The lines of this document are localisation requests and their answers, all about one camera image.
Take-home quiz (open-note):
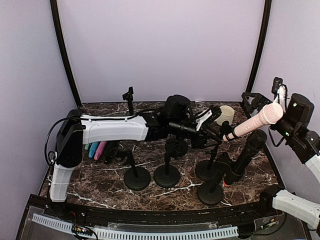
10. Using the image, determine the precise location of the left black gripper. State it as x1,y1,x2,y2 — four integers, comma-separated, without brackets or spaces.
170,119,224,150

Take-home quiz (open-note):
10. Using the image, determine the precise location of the cream pink microphone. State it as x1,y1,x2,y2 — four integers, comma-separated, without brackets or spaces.
222,102,284,142

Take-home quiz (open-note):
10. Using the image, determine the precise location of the black mic stand cream mic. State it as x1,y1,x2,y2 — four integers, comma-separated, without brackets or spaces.
195,120,232,182

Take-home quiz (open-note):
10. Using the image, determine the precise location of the black mic stand blue mic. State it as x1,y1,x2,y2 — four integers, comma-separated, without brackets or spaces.
122,86,134,116

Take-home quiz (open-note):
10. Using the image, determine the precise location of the black microphone white ring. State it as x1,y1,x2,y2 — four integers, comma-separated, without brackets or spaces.
103,143,121,165

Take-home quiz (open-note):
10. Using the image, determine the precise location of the blue microphone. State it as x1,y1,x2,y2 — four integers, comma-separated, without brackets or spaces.
88,141,100,159

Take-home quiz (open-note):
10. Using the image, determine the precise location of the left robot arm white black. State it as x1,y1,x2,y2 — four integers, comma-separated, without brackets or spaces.
44,94,222,218

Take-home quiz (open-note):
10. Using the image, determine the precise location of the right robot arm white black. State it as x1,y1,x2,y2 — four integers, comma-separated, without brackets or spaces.
255,93,320,231

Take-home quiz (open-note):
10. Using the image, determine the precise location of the black microphone orange base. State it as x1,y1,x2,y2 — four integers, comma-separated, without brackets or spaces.
223,129,267,187

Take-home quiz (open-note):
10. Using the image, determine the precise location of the beige mug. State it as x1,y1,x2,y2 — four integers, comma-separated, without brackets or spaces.
215,105,235,126

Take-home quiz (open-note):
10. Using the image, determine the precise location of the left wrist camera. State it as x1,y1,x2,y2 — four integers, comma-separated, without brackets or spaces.
194,106,222,132

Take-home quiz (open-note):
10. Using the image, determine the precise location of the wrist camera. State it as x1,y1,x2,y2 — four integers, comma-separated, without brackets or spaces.
194,106,222,132
271,77,288,108

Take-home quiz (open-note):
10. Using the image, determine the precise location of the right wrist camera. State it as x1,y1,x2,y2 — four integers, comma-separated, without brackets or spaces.
271,77,288,108

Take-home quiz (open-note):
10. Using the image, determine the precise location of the right black frame post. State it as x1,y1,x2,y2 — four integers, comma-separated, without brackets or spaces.
245,0,272,93

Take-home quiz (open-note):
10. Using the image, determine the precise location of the black frame post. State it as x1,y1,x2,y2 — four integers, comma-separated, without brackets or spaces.
245,0,272,93
49,0,82,108

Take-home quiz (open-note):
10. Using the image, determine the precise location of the black front table rail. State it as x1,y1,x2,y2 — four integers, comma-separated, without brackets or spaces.
29,194,283,227

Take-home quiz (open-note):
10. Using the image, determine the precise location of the white slotted cable duct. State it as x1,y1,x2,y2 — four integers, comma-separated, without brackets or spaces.
31,213,239,240

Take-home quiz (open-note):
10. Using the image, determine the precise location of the left black frame post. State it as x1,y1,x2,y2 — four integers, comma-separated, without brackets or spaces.
49,0,82,108

